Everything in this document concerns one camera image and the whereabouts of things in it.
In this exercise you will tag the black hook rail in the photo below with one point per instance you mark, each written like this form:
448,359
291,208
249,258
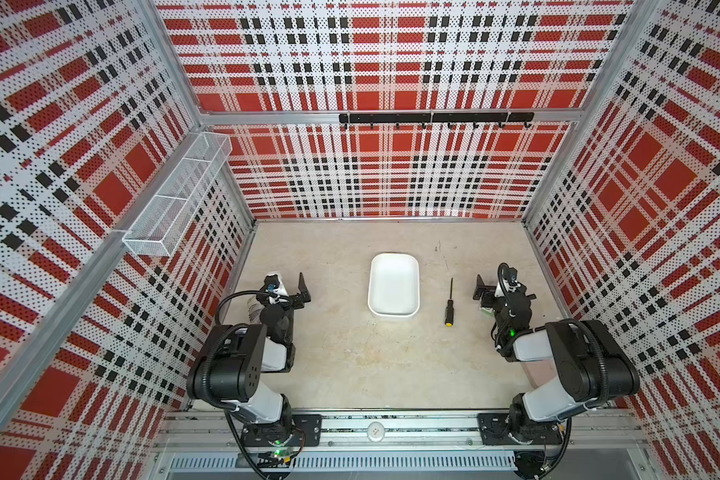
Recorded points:
499,118

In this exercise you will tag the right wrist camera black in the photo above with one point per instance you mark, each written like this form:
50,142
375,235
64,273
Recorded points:
507,277

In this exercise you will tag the white wire mesh basket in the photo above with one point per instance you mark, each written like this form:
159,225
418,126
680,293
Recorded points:
192,170

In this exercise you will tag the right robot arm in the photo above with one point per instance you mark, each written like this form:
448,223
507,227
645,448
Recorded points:
591,369

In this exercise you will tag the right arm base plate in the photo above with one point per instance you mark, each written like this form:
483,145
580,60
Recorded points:
495,428

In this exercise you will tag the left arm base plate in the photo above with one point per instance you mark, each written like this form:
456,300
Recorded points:
299,430

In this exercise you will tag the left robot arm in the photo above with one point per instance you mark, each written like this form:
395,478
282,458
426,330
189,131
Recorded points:
227,373

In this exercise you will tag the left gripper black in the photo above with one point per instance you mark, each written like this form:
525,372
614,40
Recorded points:
291,301

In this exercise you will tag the aluminium front rail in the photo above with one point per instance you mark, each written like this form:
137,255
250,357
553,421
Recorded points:
366,430

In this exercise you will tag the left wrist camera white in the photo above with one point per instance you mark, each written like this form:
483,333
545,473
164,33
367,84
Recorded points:
273,284

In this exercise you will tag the black screwdriver yellow tip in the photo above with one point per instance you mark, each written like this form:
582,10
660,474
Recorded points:
450,310

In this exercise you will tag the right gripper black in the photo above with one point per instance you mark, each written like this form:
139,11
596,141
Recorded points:
505,297

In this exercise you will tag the white plastic bin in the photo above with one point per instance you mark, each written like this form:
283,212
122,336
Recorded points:
394,286

